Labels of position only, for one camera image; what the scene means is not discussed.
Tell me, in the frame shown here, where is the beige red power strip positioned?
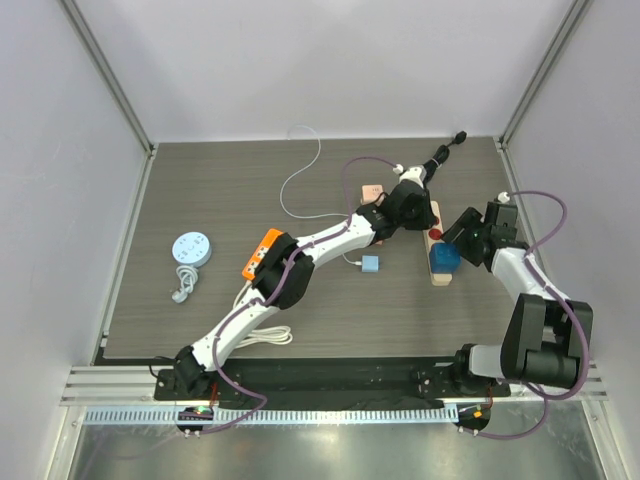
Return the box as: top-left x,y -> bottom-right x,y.
423,201 -> 460,287

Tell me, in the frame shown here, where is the thin white charging cable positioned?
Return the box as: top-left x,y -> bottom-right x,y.
279,124 -> 364,267

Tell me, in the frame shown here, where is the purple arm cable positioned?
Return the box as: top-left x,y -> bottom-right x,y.
209,157 -> 401,435
474,189 -> 590,440

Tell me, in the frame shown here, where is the left aluminium frame post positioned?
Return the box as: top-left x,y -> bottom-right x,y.
58,0 -> 154,157

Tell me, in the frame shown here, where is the orange power strip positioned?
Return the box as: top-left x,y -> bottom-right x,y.
242,228 -> 283,282

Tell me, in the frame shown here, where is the aluminium frame post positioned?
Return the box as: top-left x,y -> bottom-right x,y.
494,0 -> 596,150
58,0 -> 154,157

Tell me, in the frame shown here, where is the light blue charger plug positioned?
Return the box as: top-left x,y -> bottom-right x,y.
360,255 -> 381,273

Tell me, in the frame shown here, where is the white power strip cord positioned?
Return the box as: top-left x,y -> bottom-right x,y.
232,284 -> 293,350

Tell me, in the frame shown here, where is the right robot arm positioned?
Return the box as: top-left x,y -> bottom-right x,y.
441,193 -> 593,400

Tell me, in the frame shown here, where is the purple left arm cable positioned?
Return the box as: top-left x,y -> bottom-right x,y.
209,157 -> 401,435

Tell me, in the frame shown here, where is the aluminium front rail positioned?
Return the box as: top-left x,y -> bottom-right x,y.
60,360 -> 609,407

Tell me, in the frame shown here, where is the white slotted cable duct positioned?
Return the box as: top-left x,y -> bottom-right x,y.
84,404 -> 458,427

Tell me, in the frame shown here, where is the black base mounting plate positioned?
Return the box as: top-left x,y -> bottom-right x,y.
154,356 -> 510,401

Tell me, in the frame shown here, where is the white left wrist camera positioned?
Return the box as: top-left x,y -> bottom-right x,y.
392,164 -> 427,188

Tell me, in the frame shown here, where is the tan cube socket adapter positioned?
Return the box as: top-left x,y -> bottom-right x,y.
361,185 -> 385,205

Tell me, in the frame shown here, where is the black power cord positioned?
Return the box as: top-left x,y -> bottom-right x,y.
422,130 -> 469,184

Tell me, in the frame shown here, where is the blue cube adapter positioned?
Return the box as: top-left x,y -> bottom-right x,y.
429,243 -> 461,274

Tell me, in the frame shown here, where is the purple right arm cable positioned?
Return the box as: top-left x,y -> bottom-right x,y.
474,189 -> 590,440

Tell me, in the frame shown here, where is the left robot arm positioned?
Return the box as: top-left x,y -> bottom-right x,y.
173,180 -> 435,400

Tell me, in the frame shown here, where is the right aluminium frame post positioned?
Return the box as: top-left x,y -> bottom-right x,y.
494,0 -> 596,150

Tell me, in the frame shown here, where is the round light blue socket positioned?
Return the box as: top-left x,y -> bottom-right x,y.
171,231 -> 212,268

